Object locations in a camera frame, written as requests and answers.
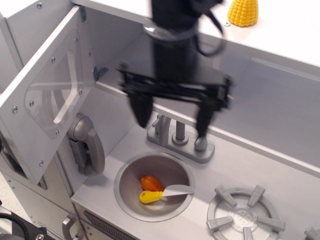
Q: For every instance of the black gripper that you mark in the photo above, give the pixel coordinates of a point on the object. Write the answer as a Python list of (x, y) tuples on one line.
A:
[(175, 70)]

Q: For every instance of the white microwave door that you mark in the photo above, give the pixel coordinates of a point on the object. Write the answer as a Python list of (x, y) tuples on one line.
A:
[(41, 103)]

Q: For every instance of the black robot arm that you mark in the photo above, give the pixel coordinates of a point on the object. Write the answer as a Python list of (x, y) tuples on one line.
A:
[(178, 20)]

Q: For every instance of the grey toy faucet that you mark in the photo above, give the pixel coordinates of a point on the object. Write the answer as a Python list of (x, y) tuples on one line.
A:
[(176, 138)]

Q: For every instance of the round metal sink bowl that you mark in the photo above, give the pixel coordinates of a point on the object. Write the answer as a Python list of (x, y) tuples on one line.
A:
[(152, 171)]

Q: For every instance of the orange toy pepper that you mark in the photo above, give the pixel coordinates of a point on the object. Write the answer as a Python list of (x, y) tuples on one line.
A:
[(149, 183)]

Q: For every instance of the white toy kitchen cabinet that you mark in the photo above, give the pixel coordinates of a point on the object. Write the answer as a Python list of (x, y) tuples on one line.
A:
[(269, 135)]

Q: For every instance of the yellow toy corn cob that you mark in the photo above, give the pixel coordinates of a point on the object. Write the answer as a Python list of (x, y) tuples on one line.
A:
[(243, 13)]

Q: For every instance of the grey toy stove burner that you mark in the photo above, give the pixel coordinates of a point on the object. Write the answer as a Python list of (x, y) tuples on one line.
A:
[(243, 214)]

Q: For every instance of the yellow handled toy knife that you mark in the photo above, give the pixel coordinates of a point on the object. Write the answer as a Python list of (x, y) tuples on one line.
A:
[(172, 190)]

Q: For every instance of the grey toy wall phone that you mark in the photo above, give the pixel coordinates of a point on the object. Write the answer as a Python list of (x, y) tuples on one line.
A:
[(86, 146)]

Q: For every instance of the grey oven door handle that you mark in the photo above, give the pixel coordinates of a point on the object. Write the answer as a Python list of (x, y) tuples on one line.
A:
[(67, 224)]

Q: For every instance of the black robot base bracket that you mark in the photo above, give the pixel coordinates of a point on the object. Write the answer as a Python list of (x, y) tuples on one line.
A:
[(22, 230)]

